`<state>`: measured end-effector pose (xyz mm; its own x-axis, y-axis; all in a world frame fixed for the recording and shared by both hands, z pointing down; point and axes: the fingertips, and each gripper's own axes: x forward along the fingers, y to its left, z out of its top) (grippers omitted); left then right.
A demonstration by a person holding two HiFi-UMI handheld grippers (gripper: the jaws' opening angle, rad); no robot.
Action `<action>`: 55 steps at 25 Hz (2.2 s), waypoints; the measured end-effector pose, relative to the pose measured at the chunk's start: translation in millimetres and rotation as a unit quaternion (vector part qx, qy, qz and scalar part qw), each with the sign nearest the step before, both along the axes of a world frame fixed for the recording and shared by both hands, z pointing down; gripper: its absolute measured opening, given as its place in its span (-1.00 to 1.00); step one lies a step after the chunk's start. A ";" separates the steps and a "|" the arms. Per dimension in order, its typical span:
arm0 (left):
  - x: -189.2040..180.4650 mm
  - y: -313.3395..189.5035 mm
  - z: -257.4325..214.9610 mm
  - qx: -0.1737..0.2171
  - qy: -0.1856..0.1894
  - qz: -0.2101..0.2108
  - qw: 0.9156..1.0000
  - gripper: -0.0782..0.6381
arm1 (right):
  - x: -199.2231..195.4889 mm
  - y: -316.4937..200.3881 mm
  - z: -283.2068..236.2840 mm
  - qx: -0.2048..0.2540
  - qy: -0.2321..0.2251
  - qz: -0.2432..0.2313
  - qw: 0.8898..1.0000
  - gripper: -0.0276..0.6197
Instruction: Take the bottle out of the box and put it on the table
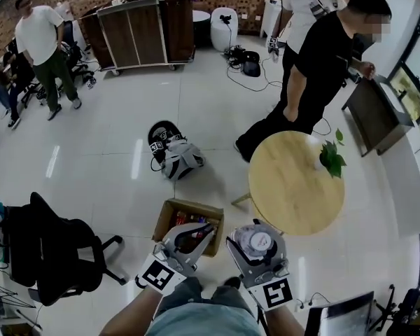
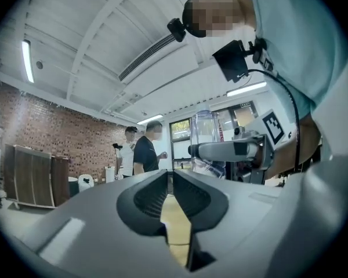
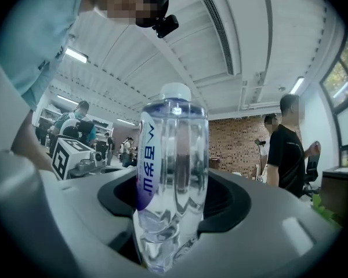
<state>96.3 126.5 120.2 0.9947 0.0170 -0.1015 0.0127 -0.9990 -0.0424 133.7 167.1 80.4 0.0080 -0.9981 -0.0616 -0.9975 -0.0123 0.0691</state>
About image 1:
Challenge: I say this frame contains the black power cable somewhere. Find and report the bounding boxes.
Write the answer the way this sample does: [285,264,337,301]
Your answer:
[300,291,332,308]

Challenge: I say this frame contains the person's left forearm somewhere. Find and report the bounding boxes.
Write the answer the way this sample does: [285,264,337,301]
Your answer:
[101,287,162,336]

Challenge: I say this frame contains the spare hand-held gripper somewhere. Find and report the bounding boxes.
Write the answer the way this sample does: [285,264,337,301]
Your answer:
[149,139,169,154]

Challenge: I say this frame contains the brown wooden cart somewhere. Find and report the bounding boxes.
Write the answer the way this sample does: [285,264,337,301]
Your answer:
[79,0,197,77]

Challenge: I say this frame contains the black framed window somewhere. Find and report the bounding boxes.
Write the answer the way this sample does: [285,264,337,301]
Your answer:
[384,0,420,126]

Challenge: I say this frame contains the black floor cable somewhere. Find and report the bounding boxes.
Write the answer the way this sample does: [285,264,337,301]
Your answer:
[225,45,285,92]

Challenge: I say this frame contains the black floor bag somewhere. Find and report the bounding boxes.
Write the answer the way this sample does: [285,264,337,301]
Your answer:
[242,59,262,78]

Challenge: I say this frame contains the black tripod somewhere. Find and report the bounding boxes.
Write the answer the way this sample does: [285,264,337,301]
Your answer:
[0,281,38,310]

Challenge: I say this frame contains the white round stool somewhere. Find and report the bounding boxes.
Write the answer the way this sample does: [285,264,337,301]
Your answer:
[209,7,239,53]

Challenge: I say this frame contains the black chair base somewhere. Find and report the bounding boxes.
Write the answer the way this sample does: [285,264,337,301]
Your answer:
[369,283,420,333]

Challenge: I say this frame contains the person's dark trouser legs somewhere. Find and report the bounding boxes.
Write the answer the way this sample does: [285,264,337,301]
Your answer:
[157,276,255,315]

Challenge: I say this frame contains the person's right forearm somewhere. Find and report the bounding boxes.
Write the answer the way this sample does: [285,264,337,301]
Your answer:
[264,301,307,336]

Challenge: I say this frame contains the brown cardboard box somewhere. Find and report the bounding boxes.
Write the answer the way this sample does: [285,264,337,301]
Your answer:
[152,198,225,258]

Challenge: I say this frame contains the dark wooden side cabinet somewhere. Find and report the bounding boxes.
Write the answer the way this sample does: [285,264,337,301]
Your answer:
[342,73,416,158]

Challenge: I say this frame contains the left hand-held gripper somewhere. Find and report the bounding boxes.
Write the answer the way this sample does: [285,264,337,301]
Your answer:
[135,222,217,295]

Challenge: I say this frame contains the white cabinet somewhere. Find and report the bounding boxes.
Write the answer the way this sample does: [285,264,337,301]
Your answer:
[263,0,288,40]

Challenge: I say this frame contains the person's light blue shirt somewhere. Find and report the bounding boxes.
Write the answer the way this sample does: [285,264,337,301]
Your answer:
[148,302,264,336]

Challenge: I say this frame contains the potted green plant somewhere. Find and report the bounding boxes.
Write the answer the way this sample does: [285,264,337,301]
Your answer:
[313,128,348,179]

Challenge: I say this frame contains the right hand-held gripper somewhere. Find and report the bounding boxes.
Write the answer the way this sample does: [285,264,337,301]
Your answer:
[225,218,295,311]

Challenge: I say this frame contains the clear plastic bottle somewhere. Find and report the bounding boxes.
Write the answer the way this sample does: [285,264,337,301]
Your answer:
[230,224,278,263]

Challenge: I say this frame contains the round wooden table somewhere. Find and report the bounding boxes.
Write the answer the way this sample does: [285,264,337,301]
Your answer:
[230,130,347,237]

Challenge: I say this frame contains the grey backpack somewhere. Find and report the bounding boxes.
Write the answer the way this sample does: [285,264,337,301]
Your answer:
[160,140,207,182]

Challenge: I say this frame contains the black office chair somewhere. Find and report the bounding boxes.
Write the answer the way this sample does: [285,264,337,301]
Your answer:
[1,191,129,307]

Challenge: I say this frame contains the black helmet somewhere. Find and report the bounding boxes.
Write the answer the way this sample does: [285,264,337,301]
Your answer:
[147,120,181,153]

